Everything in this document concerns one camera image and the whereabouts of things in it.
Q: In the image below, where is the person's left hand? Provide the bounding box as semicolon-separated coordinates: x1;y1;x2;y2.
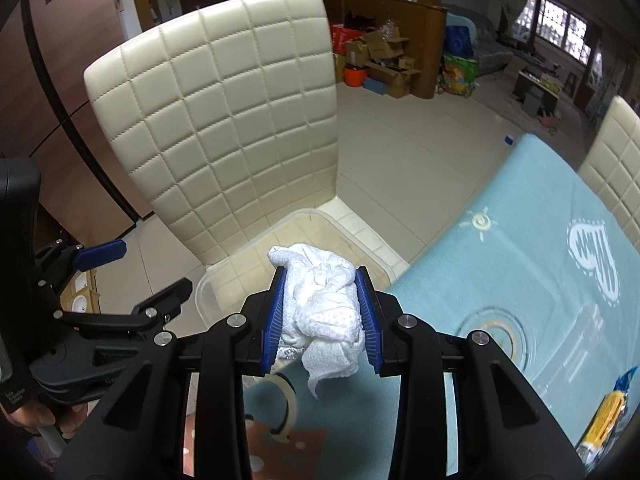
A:
0;400;91;438

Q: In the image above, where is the clear plastic blister tray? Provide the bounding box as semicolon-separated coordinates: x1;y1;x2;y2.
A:
550;300;640;391

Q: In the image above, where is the white tissue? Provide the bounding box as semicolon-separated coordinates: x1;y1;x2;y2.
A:
267;242;368;401

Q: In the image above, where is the yellow packet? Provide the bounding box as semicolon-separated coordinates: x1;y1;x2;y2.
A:
575;390;628;466

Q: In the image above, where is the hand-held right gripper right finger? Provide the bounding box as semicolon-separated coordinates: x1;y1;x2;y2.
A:
355;265;588;480

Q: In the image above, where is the blue printed tablecloth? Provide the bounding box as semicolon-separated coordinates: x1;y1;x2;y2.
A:
182;133;640;480

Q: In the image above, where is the printed cardboard box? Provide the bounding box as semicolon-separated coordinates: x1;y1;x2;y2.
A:
59;269;103;315

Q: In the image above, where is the clear plastic ring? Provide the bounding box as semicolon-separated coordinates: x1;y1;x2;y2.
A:
267;372;301;443

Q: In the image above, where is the clear plastic bin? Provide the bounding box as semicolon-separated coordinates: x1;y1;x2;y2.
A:
195;209;396;331

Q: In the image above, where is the grey sofa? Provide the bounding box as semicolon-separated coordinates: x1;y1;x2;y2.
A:
445;2;526;73

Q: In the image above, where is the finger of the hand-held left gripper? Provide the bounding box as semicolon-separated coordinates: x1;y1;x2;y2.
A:
55;277;194;334
35;239;127;297

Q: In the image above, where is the cream quilted chair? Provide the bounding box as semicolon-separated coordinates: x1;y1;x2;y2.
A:
83;0;411;321
577;95;640;251

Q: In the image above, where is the blue bag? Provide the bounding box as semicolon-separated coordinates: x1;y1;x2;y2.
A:
445;25;473;58

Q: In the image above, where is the colourful printed bag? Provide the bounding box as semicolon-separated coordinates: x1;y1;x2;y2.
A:
437;55;478;97

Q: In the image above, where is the brown cabinet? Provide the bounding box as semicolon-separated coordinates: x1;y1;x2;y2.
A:
0;0;151;241

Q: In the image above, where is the pile of cardboard boxes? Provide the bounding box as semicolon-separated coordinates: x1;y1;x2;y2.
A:
345;19;422;99

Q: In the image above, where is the low coffee table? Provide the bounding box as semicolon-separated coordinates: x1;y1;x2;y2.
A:
512;67;563;116

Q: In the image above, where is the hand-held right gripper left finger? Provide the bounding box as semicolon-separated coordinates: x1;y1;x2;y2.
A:
52;265;288;480

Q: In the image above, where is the barred window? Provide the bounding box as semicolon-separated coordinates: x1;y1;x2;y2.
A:
520;0;608;61

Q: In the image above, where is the wooden partition cabinet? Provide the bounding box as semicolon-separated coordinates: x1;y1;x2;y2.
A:
347;0;448;101

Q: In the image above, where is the red paper bag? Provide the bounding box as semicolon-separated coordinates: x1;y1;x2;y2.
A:
330;22;363;56

